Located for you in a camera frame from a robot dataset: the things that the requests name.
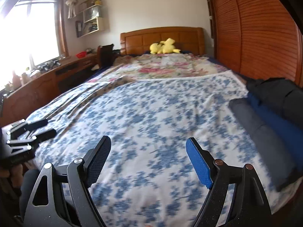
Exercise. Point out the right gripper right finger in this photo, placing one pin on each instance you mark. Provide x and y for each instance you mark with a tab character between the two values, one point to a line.
202	162

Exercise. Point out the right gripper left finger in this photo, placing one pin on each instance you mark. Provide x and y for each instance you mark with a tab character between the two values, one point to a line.
95	160

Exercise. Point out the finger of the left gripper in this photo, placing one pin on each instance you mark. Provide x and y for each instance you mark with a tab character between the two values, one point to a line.
22	126
33	141

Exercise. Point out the dark navy jacket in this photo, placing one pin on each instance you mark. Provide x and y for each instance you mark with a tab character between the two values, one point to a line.
281	95

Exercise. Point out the person left hand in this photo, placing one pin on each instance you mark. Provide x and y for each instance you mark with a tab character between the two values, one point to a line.
15	174

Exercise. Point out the wooden desk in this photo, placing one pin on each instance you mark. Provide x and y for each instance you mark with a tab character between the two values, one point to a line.
42	90

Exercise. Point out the blue floral bed sheet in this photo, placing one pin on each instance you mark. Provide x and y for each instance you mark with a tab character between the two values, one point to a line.
148	177

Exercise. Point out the grey folded garment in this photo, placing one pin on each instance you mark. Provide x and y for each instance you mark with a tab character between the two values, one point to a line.
281	167

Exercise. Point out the red bowl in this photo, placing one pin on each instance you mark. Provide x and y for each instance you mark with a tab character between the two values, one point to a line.
82	54

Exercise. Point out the blue folded garment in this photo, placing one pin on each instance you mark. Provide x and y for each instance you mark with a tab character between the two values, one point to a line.
290	134

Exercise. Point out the pink floral quilt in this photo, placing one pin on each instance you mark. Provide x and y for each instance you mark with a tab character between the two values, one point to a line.
162	66

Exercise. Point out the dark wooden chair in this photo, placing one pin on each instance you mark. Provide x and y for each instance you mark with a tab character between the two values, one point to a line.
105	56

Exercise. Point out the yellow plush toy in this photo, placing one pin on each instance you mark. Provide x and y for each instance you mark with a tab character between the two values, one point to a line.
164	47

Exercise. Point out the wooden headboard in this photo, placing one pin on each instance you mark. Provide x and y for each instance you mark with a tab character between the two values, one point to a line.
186	38

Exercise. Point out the wooden louvered wardrobe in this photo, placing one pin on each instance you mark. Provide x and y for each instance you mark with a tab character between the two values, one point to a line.
257	38

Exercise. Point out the white wall shelf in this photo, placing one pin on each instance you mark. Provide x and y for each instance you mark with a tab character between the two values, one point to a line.
89	17

